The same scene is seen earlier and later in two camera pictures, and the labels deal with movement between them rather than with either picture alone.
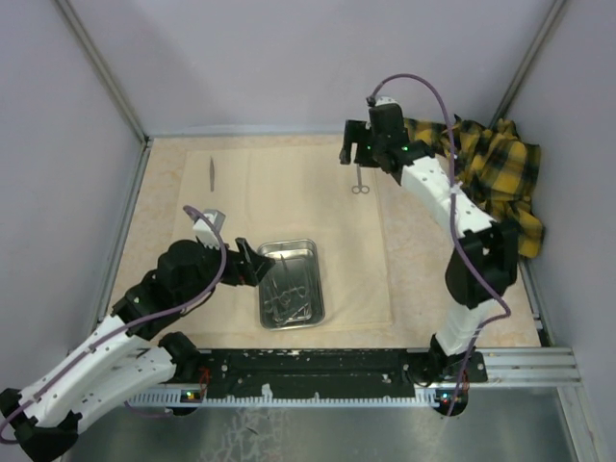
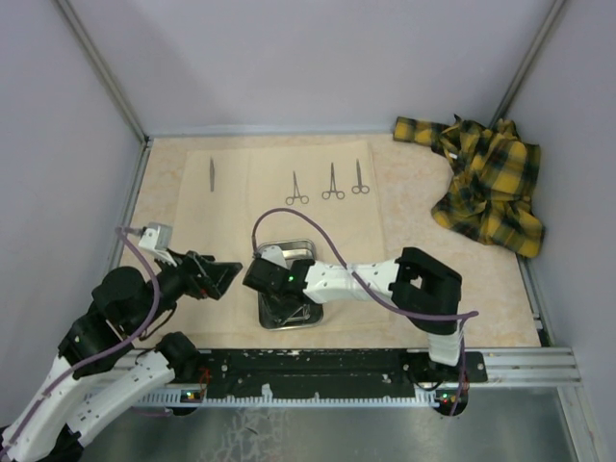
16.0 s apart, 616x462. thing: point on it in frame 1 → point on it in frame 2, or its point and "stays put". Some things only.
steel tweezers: (212, 173) stays put
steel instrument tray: (292, 295) stays put
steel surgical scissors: (360, 187) stays put
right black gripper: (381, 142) → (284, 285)
